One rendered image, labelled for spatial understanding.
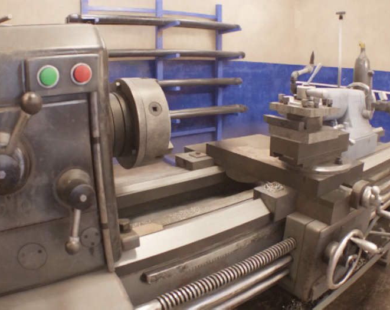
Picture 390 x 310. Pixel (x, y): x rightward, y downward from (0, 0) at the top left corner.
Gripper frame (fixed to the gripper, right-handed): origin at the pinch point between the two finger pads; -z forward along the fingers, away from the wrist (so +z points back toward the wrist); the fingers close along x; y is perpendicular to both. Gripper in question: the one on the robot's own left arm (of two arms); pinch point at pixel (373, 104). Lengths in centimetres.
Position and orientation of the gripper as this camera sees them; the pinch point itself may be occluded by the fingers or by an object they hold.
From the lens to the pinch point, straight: 182.7
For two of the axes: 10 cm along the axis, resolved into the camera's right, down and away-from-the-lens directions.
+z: 5.7, 2.3, -7.9
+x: 8.2, -1.6, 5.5
